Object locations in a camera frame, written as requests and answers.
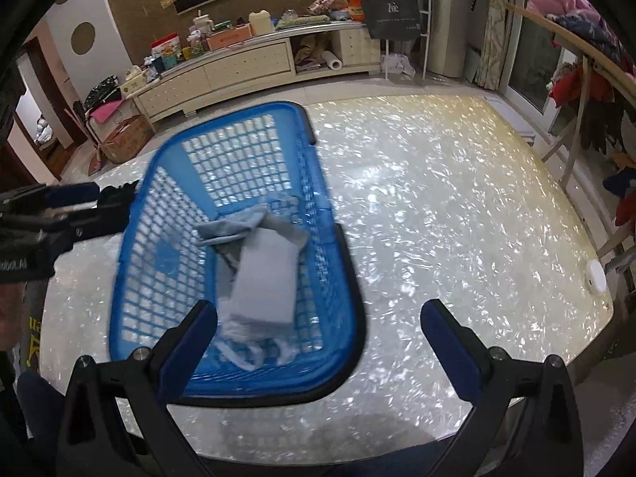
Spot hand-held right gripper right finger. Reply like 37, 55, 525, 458
421, 299, 584, 477

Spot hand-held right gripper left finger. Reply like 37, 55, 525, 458
60, 301, 219, 477

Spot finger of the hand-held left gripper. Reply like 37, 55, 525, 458
45, 182, 101, 210
62, 203, 132, 250

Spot blue plastic basket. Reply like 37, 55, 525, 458
110, 101, 367, 406

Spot small white cloth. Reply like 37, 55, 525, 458
230, 230, 300, 327

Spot light blue cloth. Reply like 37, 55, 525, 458
194, 207, 269, 248

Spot grey stained cloth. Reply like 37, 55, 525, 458
219, 207, 308, 279

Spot cardboard box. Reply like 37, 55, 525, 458
98, 115, 155, 165

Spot trolley with clothes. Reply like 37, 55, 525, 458
81, 74, 126, 148

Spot tissue box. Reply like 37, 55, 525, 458
121, 76, 150, 99

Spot small round white device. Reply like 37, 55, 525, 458
583, 260, 608, 294

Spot cream television cabinet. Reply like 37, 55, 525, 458
133, 25, 384, 123

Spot pink box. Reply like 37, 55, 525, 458
206, 27, 254, 51

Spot white plastic jug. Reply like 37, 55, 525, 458
249, 10, 273, 37

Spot hanging colourful clothes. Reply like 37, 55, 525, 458
548, 57, 636, 227

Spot white rag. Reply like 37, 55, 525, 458
382, 52, 416, 78

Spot white metal rack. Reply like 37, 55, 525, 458
365, 0, 434, 81

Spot patterned curtain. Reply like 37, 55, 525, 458
464, 0, 524, 91

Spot standing air conditioner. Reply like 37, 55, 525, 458
426, 0, 471, 78

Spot black tote bag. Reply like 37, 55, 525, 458
361, 0, 423, 41

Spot pink clothes pile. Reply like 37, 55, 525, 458
525, 0, 597, 27

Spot wooden door frame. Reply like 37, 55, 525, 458
14, 35, 76, 182

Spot round brown wall disc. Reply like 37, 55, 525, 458
70, 22, 98, 56

